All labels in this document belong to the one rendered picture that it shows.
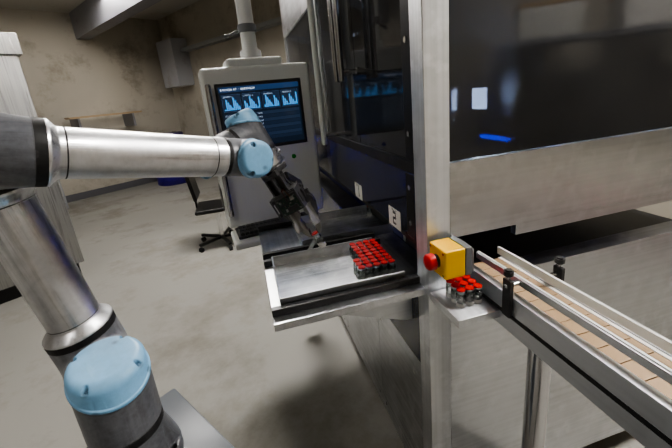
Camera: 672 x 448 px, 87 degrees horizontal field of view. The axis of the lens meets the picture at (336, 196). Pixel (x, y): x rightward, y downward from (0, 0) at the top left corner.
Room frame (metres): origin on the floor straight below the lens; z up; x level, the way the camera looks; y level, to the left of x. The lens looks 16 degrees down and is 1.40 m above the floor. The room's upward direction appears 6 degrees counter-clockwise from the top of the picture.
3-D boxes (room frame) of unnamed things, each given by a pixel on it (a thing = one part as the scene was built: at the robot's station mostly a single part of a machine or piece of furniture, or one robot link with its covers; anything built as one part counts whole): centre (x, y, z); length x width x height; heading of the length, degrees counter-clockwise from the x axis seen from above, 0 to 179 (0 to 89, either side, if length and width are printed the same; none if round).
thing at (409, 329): (1.84, 0.03, 0.73); 1.98 x 0.01 x 0.25; 14
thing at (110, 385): (0.50, 0.41, 0.96); 0.13 x 0.12 x 0.14; 43
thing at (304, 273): (0.95, 0.03, 0.90); 0.34 x 0.26 x 0.04; 103
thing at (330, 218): (1.31, 0.00, 0.90); 0.34 x 0.26 x 0.04; 104
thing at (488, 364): (1.93, -0.46, 0.44); 2.06 x 1.00 x 0.88; 14
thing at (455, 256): (0.76, -0.25, 1.00); 0.08 x 0.07 x 0.07; 104
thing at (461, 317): (0.76, -0.30, 0.87); 0.14 x 0.13 x 0.02; 104
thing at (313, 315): (1.13, 0.03, 0.87); 0.70 x 0.48 x 0.02; 14
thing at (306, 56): (2.05, 0.07, 1.51); 0.49 x 0.01 x 0.59; 14
